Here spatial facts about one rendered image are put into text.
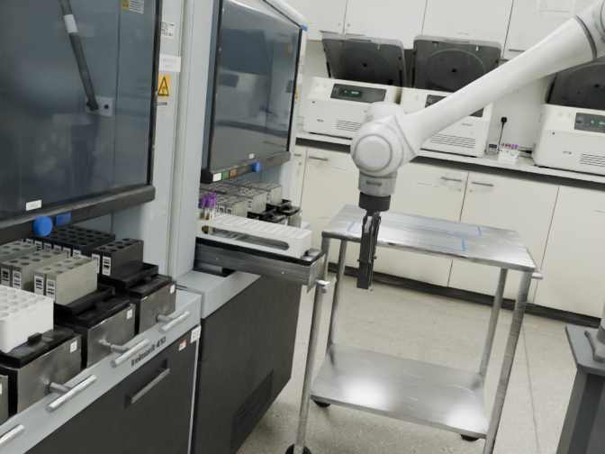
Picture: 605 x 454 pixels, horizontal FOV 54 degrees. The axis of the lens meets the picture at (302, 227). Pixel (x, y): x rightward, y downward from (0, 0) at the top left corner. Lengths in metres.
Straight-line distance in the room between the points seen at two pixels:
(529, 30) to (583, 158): 0.85
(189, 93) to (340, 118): 2.48
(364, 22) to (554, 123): 1.36
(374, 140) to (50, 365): 0.69
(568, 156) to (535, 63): 2.36
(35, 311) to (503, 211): 3.10
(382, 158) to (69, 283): 0.61
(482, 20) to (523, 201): 1.14
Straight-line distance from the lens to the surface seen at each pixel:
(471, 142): 3.69
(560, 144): 3.70
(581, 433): 1.62
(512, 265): 1.72
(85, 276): 1.12
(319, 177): 3.85
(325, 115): 3.81
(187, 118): 1.37
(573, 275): 3.83
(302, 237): 1.45
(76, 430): 1.10
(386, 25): 4.04
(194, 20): 1.37
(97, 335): 1.06
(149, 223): 1.30
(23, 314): 0.96
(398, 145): 1.18
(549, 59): 1.38
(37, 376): 0.97
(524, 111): 4.30
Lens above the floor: 1.24
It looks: 14 degrees down
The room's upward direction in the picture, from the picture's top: 7 degrees clockwise
